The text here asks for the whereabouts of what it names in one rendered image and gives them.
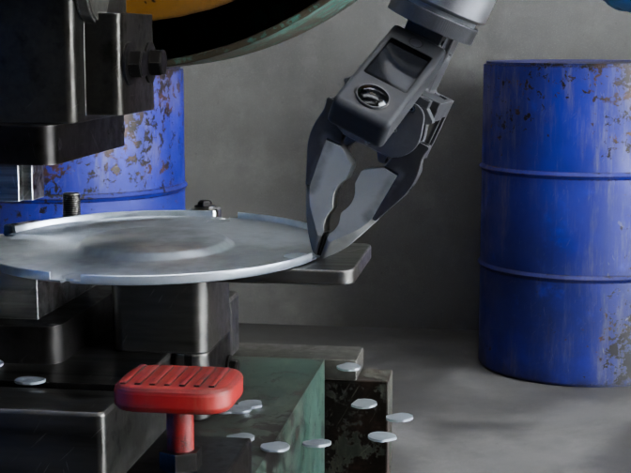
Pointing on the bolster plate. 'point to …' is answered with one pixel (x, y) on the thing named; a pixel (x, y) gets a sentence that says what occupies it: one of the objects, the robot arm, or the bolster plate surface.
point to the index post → (207, 207)
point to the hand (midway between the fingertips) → (323, 242)
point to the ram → (75, 61)
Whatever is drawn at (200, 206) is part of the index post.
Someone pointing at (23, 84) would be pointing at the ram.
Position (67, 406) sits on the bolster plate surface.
